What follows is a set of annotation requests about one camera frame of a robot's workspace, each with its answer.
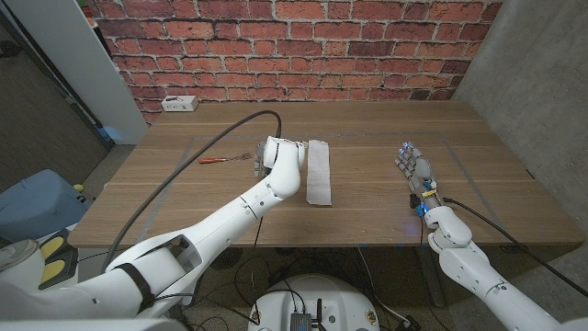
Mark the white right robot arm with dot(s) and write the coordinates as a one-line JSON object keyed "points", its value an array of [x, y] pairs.
{"points": [[482, 276]]}

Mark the black round floor fan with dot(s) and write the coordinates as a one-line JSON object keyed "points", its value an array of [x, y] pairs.
{"points": [[223, 258]]}

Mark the white power strip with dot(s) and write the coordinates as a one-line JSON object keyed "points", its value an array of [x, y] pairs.
{"points": [[179, 103]]}

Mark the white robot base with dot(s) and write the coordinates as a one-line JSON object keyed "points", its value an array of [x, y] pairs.
{"points": [[340, 299]]}

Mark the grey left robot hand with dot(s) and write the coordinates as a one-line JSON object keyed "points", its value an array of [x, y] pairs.
{"points": [[260, 158]]}

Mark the grey electronics box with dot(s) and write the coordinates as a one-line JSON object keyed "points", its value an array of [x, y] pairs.
{"points": [[300, 323]]}

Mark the small yellow green ball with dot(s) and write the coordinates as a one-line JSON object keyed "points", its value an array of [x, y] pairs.
{"points": [[78, 188]]}

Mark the printed brick backdrop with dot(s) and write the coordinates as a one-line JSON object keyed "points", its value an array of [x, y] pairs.
{"points": [[294, 46]]}

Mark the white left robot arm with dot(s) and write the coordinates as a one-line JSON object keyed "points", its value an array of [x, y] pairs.
{"points": [[220, 230]]}

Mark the blue plastic bin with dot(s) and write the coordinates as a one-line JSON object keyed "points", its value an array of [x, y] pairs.
{"points": [[37, 207]]}

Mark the white cloth strip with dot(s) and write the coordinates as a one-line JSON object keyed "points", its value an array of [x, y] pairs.
{"points": [[319, 172]]}

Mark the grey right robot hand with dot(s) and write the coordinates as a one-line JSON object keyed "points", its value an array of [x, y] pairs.
{"points": [[420, 172]]}

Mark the white board panel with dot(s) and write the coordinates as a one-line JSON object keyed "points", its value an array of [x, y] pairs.
{"points": [[82, 60]]}

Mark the white round appliance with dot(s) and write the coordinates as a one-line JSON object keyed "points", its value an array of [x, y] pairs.
{"points": [[16, 255]]}

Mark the white robot chest panel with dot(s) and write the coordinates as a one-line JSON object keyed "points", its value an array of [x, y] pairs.
{"points": [[92, 325]]}

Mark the black yellow foot pedal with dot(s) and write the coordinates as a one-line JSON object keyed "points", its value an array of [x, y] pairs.
{"points": [[57, 257]]}

